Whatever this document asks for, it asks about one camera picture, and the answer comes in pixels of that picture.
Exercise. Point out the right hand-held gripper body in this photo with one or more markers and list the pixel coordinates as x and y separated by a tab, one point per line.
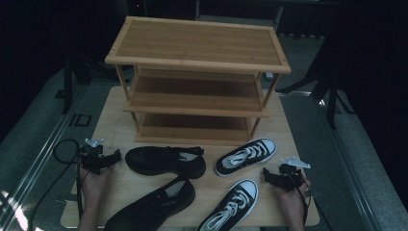
290	178

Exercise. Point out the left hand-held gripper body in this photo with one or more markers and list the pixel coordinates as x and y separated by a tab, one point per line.
91	159

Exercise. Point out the black white canvas sneaker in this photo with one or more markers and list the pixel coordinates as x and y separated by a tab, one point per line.
248	157
232	205

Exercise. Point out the black shoe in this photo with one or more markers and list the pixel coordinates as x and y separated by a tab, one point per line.
150	207
160	162

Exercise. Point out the wooden shoe rack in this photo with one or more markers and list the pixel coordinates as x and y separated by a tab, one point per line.
197	43

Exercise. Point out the person's right hand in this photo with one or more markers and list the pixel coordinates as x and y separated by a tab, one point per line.
290	200

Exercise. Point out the person's left hand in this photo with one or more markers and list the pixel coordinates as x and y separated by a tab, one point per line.
94	184

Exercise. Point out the black metal stand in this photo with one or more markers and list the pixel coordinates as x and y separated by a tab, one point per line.
67	86

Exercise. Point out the black tripod stand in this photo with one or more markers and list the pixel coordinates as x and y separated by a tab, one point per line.
332	106

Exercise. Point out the small white object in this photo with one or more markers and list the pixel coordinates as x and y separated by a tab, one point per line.
269	76

